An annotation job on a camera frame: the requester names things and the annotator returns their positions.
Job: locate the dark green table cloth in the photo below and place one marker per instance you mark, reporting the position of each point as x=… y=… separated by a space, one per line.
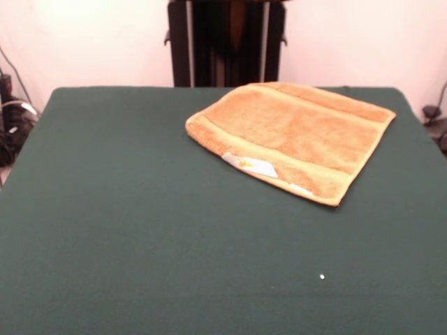
x=104 y=209

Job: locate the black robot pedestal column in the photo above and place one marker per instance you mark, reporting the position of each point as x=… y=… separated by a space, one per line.
x=227 y=45

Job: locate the black floor device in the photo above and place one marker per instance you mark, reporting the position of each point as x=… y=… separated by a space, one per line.
x=438 y=130

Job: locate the orange terry towel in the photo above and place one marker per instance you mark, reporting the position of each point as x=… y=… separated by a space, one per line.
x=297 y=136

